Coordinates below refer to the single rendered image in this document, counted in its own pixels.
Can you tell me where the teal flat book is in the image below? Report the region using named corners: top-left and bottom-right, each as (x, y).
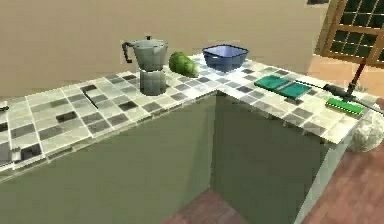
top-left (254, 74), bottom-right (313, 100)

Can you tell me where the pale grey round bag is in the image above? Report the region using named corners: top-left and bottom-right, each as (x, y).
top-left (348, 103), bottom-right (384, 154)

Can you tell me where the wooden framed window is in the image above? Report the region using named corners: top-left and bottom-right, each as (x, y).
top-left (314, 0), bottom-right (384, 69)

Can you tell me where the brown stick handle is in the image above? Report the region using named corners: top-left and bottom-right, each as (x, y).
top-left (346, 57), bottom-right (368, 96)

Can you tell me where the grey moka coffee pot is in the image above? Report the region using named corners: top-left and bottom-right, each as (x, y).
top-left (121, 35), bottom-right (169, 97)

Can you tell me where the tiled green kitchen counter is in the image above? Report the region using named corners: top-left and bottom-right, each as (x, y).
top-left (0, 54), bottom-right (379, 224)

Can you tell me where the green lettuce head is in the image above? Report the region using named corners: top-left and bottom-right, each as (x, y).
top-left (168, 51), bottom-right (200, 78)

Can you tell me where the black long-handled utensil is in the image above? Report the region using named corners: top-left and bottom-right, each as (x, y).
top-left (294, 79), bottom-right (384, 117)

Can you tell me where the blue square bowl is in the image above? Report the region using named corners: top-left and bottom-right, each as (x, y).
top-left (201, 44), bottom-right (250, 74)

